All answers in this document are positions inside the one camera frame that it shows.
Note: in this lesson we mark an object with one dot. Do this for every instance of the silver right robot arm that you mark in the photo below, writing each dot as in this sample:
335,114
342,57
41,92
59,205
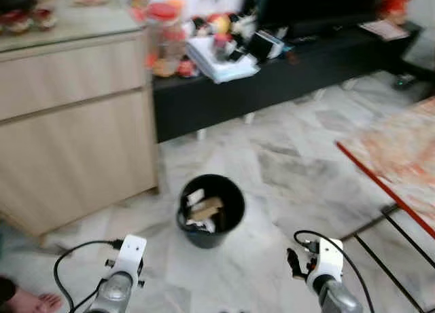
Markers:
338,298

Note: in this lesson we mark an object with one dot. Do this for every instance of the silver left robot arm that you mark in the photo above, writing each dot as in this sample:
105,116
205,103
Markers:
112,296

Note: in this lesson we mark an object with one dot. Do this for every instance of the black round rubbish bin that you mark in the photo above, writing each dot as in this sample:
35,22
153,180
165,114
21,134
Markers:
228,225

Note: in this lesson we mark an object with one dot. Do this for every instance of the brown cardboard trash piece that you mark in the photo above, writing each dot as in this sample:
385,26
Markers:
207,207

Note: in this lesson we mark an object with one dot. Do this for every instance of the white crumpled paper trash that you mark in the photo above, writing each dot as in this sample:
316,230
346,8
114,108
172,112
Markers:
196,196

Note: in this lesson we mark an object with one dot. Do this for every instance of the orange marble table red edge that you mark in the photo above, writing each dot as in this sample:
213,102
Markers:
401,157

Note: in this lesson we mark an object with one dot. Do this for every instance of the black low TV console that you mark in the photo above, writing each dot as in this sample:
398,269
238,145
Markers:
272,89

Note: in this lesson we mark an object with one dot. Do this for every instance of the white stack of papers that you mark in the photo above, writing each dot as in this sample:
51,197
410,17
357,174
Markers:
221,67

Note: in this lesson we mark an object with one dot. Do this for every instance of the small green floor item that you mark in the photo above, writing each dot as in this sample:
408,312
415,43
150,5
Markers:
404,81

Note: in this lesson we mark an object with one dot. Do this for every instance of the black and white box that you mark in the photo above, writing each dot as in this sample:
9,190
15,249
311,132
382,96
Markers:
266,45

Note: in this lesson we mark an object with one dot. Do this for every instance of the grey fabric seat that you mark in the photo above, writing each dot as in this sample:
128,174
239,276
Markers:
423,49

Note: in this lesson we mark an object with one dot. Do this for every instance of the pink paper sheet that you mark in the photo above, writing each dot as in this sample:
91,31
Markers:
384,29

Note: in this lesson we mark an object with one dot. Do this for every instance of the light wood drawer cabinet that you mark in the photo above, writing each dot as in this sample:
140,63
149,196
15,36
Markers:
75,136

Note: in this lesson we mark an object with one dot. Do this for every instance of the black television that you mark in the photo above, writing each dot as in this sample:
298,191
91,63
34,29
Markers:
319,6

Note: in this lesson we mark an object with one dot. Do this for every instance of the clear plastic jar red lid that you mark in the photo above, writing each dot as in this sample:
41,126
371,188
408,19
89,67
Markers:
165,38

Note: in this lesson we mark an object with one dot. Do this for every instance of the person's bare foot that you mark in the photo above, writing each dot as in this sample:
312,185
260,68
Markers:
30,303

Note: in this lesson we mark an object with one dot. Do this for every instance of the red festive decoration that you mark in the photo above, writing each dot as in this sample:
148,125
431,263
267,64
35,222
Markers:
394,2

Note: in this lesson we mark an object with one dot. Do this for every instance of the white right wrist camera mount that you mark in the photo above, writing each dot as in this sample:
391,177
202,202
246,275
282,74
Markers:
327,259

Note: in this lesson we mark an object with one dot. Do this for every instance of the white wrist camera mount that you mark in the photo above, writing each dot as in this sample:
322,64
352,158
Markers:
327,259
130,255

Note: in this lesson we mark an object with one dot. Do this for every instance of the black metal table frame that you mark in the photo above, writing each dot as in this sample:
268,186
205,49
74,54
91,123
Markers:
387,262

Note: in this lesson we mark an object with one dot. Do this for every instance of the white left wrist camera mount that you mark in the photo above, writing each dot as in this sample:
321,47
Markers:
130,255

